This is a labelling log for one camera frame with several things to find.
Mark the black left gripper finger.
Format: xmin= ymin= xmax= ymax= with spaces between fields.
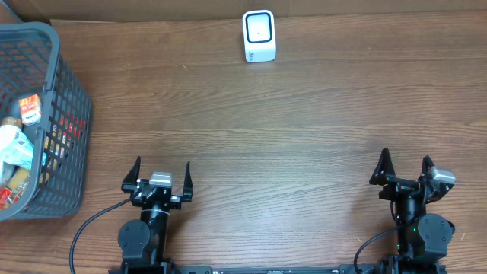
xmin=121 ymin=156 xmax=141 ymax=192
xmin=182 ymin=161 xmax=193 ymax=202

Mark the teal snack packet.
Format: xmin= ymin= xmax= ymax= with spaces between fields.
xmin=1 ymin=125 xmax=33 ymax=186

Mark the orange tissue pack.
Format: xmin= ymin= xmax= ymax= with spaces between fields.
xmin=19 ymin=94 xmax=42 ymax=126

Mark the orange spaghetti packet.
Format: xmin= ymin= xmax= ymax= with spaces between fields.
xmin=1 ymin=167 xmax=30 ymax=210

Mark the white tube gold cap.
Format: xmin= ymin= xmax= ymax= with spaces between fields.
xmin=1 ymin=116 xmax=23 ymax=129

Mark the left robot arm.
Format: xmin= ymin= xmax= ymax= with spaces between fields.
xmin=111 ymin=158 xmax=193 ymax=274

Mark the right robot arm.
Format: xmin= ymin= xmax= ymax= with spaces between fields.
xmin=369 ymin=148 xmax=456 ymax=274

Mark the white barcode scanner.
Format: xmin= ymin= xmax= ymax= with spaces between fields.
xmin=242 ymin=9 xmax=277 ymax=63

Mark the grey plastic basket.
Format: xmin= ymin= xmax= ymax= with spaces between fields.
xmin=1 ymin=22 xmax=93 ymax=221

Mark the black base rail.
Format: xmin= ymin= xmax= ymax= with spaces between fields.
xmin=108 ymin=264 xmax=448 ymax=274

